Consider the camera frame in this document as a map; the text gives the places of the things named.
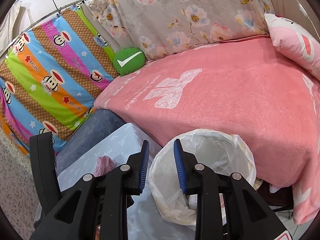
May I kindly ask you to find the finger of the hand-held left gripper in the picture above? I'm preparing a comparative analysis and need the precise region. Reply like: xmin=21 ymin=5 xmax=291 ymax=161
xmin=29 ymin=132 xmax=62 ymax=212

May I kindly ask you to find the white curtain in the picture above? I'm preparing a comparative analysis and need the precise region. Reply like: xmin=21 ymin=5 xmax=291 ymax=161
xmin=0 ymin=1 xmax=30 ymax=53

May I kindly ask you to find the pink blanket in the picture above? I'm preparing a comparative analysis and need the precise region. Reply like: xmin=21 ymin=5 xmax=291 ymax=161
xmin=94 ymin=35 xmax=320 ymax=225

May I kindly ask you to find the dark brown box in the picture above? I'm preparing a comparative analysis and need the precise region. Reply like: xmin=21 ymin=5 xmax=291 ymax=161
xmin=257 ymin=180 xmax=295 ymax=212

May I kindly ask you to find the white bin with plastic liner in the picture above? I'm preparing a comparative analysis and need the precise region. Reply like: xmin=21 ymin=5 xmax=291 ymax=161
xmin=149 ymin=129 xmax=257 ymax=225

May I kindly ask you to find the green check mark cushion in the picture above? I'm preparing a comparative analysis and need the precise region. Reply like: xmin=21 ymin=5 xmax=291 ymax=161
xmin=113 ymin=47 xmax=146 ymax=77

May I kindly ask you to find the light blue patterned cloth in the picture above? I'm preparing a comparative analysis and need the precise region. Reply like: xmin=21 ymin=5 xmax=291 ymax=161
xmin=34 ymin=122 xmax=198 ymax=240

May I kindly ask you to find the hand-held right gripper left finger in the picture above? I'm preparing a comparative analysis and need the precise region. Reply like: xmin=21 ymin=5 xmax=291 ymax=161
xmin=30 ymin=140 xmax=150 ymax=240

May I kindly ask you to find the pink printed pillow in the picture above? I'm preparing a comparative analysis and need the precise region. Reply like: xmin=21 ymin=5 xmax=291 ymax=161
xmin=264 ymin=12 xmax=320 ymax=80

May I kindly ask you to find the grey floral blanket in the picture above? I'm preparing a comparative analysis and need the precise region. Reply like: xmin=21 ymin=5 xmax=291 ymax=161
xmin=85 ymin=0 xmax=275 ymax=60

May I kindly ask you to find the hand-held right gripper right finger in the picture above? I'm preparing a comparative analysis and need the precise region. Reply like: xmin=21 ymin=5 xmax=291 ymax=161
xmin=174 ymin=139 xmax=285 ymax=240

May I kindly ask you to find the mauve cloth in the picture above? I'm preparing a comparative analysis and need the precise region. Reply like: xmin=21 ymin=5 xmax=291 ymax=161
xmin=94 ymin=156 xmax=115 ymax=178

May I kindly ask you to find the striped monkey print blanket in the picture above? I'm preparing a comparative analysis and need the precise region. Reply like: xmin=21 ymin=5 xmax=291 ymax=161
xmin=0 ymin=4 xmax=120 ymax=155

